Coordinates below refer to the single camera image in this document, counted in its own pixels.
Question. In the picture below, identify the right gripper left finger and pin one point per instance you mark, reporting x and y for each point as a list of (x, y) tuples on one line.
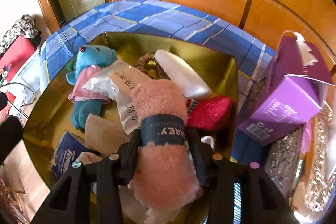
[(69, 201)]

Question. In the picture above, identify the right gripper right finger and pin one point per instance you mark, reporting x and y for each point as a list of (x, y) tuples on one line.
[(236, 193)]

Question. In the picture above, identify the blue tissue packet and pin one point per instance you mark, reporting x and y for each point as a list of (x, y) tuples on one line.
[(66, 152)]

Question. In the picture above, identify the beige fluffy cloth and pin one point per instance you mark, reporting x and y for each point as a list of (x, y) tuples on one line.
[(104, 136)]

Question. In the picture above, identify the pink dishcloth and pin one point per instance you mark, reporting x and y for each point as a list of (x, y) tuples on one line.
[(165, 177)]

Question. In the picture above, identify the red christmas stocking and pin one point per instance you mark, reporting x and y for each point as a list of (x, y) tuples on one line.
[(211, 114)]

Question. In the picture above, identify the teal plush bear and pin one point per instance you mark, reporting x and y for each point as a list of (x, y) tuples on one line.
[(89, 61)]

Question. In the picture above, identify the white plastic wipes packet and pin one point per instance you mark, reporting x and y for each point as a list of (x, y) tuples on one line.
[(116, 82)]

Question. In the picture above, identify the leopard satin scrunchie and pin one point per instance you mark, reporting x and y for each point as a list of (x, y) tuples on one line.
[(148, 65)]

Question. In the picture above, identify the ornate gold tissue box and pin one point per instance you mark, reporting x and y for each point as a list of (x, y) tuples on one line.
[(302, 165)]

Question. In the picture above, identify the purple carton box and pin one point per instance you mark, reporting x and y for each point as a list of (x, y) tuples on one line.
[(289, 93)]

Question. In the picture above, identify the gold metal tin tray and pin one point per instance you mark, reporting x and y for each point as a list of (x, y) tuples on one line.
[(51, 116)]

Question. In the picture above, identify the blue plaid tablecloth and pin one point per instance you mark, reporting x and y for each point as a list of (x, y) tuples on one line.
[(161, 19)]

